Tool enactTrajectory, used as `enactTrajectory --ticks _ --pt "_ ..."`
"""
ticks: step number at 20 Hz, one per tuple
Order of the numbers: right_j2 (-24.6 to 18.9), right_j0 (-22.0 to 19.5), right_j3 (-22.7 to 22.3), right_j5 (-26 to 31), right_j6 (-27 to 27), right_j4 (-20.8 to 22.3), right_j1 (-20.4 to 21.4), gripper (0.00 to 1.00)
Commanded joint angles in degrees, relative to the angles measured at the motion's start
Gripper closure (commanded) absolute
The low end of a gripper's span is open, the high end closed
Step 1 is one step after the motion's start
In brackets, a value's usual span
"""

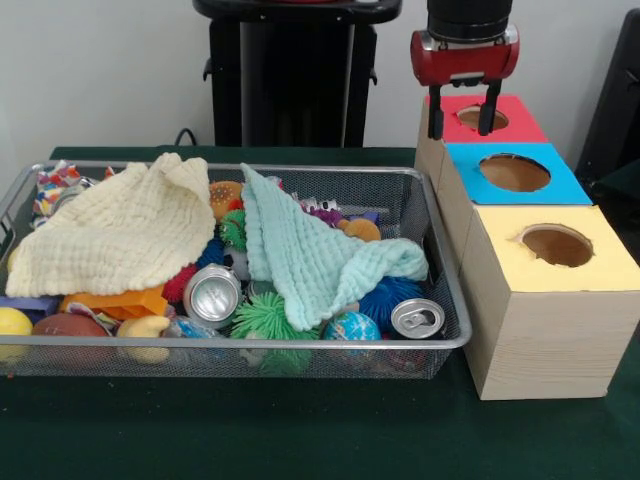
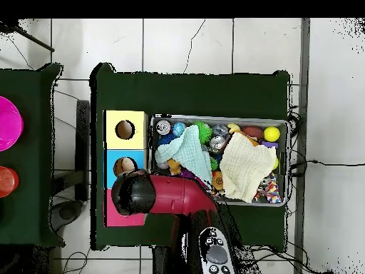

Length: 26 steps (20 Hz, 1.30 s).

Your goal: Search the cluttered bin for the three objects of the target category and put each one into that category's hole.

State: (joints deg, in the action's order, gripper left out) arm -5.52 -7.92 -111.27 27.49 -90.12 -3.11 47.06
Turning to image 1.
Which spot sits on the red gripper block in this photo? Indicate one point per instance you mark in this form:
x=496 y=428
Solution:
x=460 y=60

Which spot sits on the mint green muslin cloth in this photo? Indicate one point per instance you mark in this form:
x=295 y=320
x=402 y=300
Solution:
x=305 y=260

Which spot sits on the wooden box with three holes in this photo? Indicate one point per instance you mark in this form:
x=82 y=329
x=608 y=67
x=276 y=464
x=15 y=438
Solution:
x=540 y=330

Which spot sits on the clear mesh bin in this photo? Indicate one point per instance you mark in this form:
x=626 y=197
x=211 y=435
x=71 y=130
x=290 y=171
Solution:
x=330 y=362

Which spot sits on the black chair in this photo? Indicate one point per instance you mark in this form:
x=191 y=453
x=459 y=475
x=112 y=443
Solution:
x=615 y=110

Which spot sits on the blue spiky ball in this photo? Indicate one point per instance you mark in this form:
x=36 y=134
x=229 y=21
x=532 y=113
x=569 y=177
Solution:
x=385 y=300

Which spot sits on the silver can with pull tab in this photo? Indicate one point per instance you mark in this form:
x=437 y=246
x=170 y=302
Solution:
x=417 y=318

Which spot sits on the small globe ball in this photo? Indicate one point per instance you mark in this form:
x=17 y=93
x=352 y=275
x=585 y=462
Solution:
x=350 y=328

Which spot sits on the large green spiky ball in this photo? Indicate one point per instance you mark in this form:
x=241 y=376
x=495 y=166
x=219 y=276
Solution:
x=265 y=318

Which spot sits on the silver can with open top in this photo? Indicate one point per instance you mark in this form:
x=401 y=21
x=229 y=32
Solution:
x=211 y=296

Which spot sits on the dark green table cloth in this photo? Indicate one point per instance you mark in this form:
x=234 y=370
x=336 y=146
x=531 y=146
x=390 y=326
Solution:
x=300 y=430

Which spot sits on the cream yellow muslin cloth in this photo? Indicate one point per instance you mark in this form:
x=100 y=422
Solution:
x=120 y=235

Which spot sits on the orange plastic toy piece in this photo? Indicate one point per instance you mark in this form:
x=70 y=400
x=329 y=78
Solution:
x=120 y=302

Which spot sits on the yellow ball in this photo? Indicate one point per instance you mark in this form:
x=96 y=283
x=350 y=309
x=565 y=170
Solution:
x=12 y=322

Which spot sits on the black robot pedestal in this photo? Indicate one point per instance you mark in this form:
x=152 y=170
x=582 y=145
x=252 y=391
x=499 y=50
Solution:
x=290 y=80

